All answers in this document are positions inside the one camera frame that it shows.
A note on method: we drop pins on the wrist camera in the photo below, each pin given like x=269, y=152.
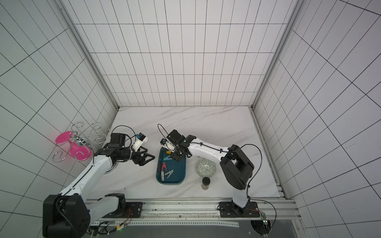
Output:
x=140, y=140
x=173, y=141

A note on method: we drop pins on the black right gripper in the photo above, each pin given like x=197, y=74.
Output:
x=178, y=148

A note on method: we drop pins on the teal plastic storage box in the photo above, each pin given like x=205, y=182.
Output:
x=179, y=168

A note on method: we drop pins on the aluminium mounting rail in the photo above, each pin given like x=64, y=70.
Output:
x=213, y=212

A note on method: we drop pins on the green patterned ceramic bowl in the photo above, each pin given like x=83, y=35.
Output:
x=205, y=168

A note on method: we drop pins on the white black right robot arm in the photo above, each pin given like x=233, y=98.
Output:
x=236, y=166

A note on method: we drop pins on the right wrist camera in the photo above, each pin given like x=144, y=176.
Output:
x=173, y=141

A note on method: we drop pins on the black cap spice jar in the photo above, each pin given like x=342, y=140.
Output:
x=205, y=183

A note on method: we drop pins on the pink wine glass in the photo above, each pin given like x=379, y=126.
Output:
x=72, y=145

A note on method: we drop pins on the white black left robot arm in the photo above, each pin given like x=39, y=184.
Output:
x=66, y=215

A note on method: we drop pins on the silver wire glass rack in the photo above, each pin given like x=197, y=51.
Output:
x=90, y=134

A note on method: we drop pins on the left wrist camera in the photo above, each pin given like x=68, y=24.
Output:
x=140, y=140

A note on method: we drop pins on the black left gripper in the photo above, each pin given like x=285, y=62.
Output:
x=142, y=161

